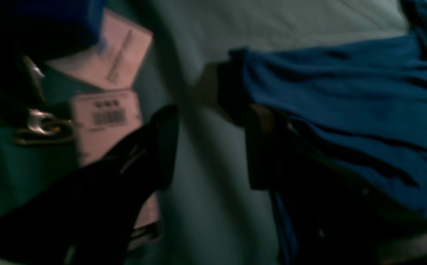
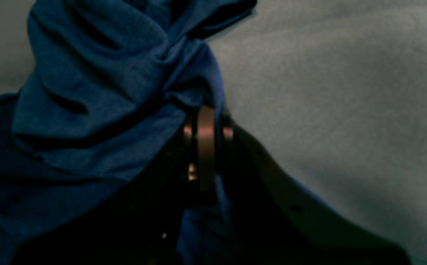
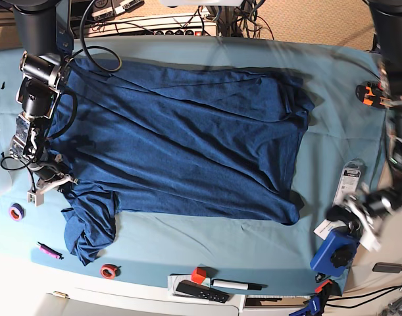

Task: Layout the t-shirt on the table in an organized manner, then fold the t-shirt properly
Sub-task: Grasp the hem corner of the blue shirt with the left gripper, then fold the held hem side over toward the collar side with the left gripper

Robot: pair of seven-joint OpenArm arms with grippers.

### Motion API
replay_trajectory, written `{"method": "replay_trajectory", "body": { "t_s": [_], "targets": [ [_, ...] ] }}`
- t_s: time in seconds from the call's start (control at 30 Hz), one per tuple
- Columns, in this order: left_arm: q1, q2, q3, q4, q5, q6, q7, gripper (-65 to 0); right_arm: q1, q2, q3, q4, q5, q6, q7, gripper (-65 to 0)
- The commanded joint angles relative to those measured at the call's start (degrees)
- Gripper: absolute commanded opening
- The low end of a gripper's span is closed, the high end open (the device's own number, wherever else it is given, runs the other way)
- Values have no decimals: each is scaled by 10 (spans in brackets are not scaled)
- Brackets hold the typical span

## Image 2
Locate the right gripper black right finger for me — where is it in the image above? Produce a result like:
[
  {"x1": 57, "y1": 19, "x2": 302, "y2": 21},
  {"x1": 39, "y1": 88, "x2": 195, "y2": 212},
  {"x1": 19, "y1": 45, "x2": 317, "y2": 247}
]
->
[{"x1": 218, "y1": 114, "x2": 411, "y2": 265}]

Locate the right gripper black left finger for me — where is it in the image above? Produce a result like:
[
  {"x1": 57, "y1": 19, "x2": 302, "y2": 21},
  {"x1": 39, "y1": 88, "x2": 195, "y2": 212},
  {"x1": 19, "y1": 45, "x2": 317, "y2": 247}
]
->
[{"x1": 12, "y1": 106, "x2": 216, "y2": 265}]

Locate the blue t-shirt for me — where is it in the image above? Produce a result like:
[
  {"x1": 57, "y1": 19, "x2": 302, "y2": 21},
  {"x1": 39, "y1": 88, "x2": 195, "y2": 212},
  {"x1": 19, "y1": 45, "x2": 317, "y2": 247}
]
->
[{"x1": 0, "y1": 0, "x2": 257, "y2": 265}]

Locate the light blue table cloth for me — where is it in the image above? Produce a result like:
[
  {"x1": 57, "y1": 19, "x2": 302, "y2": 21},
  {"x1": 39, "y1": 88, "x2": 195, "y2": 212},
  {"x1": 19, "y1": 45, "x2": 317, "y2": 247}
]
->
[{"x1": 10, "y1": 0, "x2": 427, "y2": 265}]

